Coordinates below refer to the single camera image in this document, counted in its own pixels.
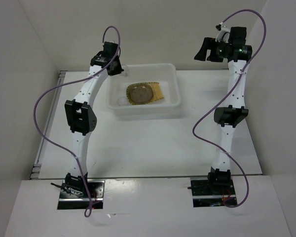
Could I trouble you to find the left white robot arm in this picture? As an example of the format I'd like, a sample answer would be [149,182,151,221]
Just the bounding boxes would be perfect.
[63,41,124,198]

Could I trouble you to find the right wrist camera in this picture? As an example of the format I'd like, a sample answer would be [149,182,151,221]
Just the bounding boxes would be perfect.
[215,22,230,42]

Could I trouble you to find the purple cable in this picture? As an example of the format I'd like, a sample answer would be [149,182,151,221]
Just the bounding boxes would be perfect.
[192,9,267,207]
[33,26,121,218]

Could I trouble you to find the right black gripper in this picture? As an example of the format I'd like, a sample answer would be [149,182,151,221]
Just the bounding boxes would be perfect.
[194,37,230,62]

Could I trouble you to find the clear glass plate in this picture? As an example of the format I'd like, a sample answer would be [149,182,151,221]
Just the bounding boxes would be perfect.
[126,84,153,105]

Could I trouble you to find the aluminium table rail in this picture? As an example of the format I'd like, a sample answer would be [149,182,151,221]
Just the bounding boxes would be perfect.
[29,70,67,180]

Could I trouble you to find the bamboo woven tray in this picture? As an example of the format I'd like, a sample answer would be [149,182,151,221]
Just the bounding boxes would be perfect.
[129,82,164,105]

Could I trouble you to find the small clear glass cup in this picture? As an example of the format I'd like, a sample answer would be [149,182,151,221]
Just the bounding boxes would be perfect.
[117,97,130,106]
[121,64,129,77]

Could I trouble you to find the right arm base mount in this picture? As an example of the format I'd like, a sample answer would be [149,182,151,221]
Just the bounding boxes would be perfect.
[187,177,237,208]

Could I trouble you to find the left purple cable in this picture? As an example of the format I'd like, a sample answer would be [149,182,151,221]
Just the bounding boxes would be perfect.
[33,26,121,218]

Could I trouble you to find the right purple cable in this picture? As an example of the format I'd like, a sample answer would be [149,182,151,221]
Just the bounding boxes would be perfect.
[192,9,267,207]

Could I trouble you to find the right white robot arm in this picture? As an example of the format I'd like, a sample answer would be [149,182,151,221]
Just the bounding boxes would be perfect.
[195,24,252,194]

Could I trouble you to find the white plastic bin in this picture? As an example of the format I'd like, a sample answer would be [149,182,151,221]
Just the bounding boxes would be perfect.
[106,63,182,120]

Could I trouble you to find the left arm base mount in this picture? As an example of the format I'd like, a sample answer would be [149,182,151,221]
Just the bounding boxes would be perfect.
[50,179,106,210]

